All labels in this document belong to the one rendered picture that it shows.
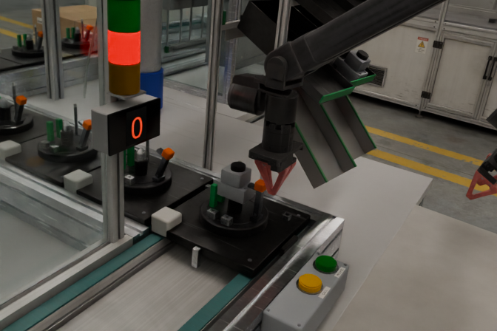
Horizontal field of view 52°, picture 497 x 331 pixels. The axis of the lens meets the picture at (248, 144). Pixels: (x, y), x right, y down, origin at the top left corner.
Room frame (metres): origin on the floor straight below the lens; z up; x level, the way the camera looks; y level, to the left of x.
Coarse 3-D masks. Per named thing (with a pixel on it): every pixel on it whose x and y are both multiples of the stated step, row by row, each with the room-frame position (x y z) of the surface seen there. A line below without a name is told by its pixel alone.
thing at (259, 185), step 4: (260, 180) 0.88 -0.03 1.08; (248, 184) 0.89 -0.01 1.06; (252, 184) 0.89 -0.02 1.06; (256, 184) 0.87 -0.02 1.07; (260, 184) 0.87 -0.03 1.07; (264, 184) 0.87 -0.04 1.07; (252, 188) 0.88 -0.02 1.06; (256, 188) 0.87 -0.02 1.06; (260, 188) 0.87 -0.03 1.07; (264, 188) 0.87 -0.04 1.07; (256, 192) 0.87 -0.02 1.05; (260, 192) 0.87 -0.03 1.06; (256, 196) 0.87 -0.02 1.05; (260, 196) 0.87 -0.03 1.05; (256, 200) 0.87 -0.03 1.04; (260, 200) 0.87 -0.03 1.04; (256, 204) 0.87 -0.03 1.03; (260, 204) 0.87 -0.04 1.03; (256, 208) 0.87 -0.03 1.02; (260, 208) 0.88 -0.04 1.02; (256, 212) 0.87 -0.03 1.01; (260, 212) 0.88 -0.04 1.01
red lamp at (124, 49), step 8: (112, 32) 0.78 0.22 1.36; (112, 40) 0.78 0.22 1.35; (120, 40) 0.77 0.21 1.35; (128, 40) 0.78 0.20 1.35; (136, 40) 0.79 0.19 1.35; (112, 48) 0.78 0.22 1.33; (120, 48) 0.77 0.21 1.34; (128, 48) 0.78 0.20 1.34; (136, 48) 0.79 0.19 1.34; (112, 56) 0.78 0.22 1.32; (120, 56) 0.77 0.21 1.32; (128, 56) 0.78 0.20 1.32; (136, 56) 0.79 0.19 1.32; (120, 64) 0.77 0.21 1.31; (128, 64) 0.78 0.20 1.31
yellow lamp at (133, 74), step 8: (112, 64) 0.78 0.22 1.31; (136, 64) 0.79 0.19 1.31; (112, 72) 0.78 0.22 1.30; (120, 72) 0.77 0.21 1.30; (128, 72) 0.78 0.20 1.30; (136, 72) 0.79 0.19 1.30; (112, 80) 0.78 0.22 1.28; (120, 80) 0.77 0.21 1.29; (128, 80) 0.78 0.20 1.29; (136, 80) 0.79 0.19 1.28; (112, 88) 0.78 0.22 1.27; (120, 88) 0.77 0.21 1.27; (128, 88) 0.78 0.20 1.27; (136, 88) 0.79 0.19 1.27
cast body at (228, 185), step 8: (224, 168) 0.90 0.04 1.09; (232, 168) 0.89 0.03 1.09; (240, 168) 0.89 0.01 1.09; (248, 168) 0.91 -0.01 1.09; (224, 176) 0.89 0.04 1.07; (232, 176) 0.88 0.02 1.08; (240, 176) 0.88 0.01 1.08; (248, 176) 0.90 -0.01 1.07; (224, 184) 0.89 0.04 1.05; (232, 184) 0.88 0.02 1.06; (240, 184) 0.88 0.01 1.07; (224, 192) 0.89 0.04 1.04; (232, 192) 0.88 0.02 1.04; (240, 192) 0.87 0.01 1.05; (248, 192) 0.89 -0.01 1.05; (240, 200) 0.87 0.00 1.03
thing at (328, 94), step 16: (256, 0) 1.21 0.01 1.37; (272, 0) 1.25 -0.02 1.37; (256, 16) 1.17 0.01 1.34; (272, 16) 1.29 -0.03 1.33; (304, 16) 1.24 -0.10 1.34; (256, 32) 1.17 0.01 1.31; (272, 32) 1.14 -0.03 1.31; (288, 32) 1.27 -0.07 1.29; (304, 32) 1.24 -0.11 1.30; (272, 48) 1.14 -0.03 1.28; (304, 80) 1.08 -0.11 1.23; (320, 80) 1.14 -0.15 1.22; (336, 80) 1.17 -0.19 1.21; (320, 96) 1.05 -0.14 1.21; (336, 96) 1.09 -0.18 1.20
